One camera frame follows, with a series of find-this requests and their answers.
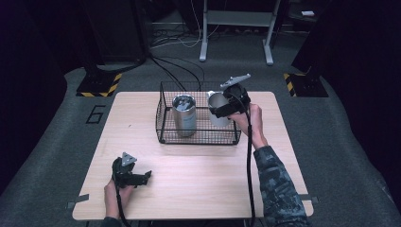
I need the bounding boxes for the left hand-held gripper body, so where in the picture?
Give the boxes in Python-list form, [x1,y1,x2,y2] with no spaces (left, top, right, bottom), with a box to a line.
[112,151,140,189]

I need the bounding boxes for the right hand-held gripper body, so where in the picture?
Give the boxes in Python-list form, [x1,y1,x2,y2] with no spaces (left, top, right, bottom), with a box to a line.
[219,73,253,114]

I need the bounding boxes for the silver metal mug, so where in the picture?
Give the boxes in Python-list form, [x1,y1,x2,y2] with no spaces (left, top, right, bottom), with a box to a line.
[206,90,236,129]

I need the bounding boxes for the black wire basket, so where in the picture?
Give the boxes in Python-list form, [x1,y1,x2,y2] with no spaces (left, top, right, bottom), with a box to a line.
[155,80,244,146]

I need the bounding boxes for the tall steel tumbler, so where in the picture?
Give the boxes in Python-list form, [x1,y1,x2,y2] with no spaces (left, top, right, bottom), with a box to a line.
[171,94,198,138]

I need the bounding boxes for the person's left hand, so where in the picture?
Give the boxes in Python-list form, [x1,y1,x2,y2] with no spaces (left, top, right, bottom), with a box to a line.
[104,179,135,219]

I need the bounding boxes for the person's right hand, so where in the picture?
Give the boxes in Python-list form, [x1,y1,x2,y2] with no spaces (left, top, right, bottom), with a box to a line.
[228,104,270,150]

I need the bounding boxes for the grey floor tape strip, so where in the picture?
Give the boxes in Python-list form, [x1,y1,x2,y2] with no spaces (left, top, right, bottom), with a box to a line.
[298,193,320,204]
[65,193,91,210]

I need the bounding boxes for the black stand with striped base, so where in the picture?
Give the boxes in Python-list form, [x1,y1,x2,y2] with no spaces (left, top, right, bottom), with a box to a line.
[76,0,123,98]
[283,0,329,98]

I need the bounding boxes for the dark curtain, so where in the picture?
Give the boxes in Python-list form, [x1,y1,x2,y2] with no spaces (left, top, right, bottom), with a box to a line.
[291,0,401,211]
[0,0,83,195]

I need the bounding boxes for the black cabinet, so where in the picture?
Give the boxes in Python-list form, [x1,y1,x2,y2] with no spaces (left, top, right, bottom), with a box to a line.
[82,0,149,64]

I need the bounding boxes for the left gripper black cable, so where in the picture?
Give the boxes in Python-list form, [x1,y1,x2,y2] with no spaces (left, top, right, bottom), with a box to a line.
[113,176,131,227]

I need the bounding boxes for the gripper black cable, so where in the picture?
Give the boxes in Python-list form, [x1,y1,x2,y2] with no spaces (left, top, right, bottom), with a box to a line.
[231,93,257,227]
[113,176,131,227]

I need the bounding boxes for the black floor cables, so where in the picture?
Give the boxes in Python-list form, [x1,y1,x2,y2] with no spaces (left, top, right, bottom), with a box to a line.
[148,53,206,93]

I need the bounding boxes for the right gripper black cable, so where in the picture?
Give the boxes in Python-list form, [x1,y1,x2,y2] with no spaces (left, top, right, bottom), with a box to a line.
[231,93,257,227]

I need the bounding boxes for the white floor cables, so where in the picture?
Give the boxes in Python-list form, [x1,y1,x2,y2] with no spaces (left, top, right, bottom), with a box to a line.
[150,0,221,49]

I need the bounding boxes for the white metal stand frame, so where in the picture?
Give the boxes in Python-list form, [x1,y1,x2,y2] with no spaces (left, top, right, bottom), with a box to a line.
[199,0,282,66]

